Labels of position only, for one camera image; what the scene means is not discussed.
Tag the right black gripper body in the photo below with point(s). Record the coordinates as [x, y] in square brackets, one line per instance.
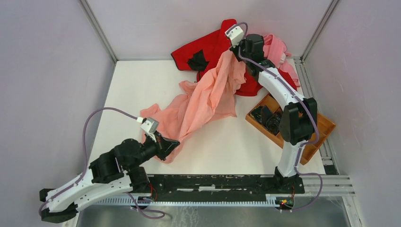
[235, 50]

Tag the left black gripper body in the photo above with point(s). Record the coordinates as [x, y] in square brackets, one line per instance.
[153, 148]

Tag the salmon orange jacket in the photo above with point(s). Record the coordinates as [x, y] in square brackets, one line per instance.
[210, 99]

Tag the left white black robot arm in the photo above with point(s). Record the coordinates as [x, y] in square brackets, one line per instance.
[115, 172]

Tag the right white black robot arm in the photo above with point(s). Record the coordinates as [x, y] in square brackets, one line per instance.
[299, 114]

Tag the pink garment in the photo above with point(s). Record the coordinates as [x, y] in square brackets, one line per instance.
[275, 50]

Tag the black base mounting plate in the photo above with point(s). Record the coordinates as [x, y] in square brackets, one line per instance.
[217, 188]

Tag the red garment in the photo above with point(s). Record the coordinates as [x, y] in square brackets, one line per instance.
[203, 54]

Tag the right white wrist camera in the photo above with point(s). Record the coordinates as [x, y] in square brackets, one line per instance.
[235, 33]

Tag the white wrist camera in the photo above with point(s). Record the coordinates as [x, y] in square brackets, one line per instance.
[235, 33]
[149, 126]

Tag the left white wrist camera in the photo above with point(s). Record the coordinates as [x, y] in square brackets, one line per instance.
[149, 126]

